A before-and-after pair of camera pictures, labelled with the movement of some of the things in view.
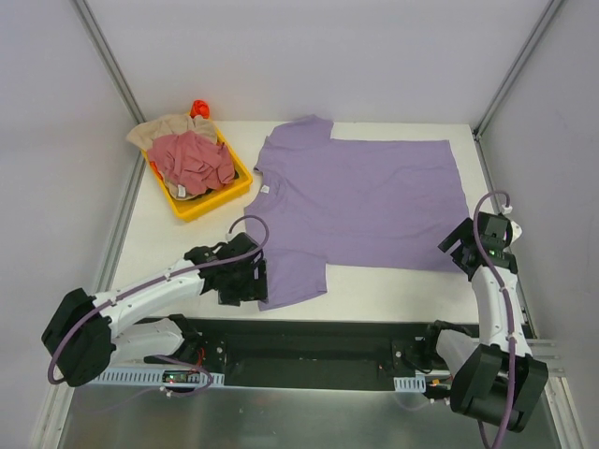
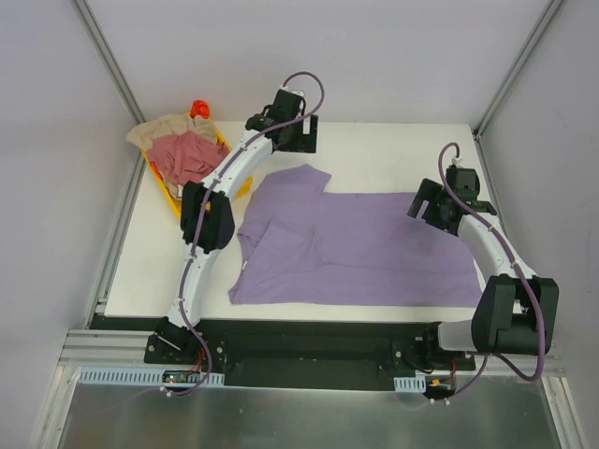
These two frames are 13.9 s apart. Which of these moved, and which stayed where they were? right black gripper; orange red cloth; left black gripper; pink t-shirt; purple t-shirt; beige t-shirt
Moved: right black gripper; left black gripper; purple t-shirt
Stayed: pink t-shirt; beige t-shirt; orange red cloth
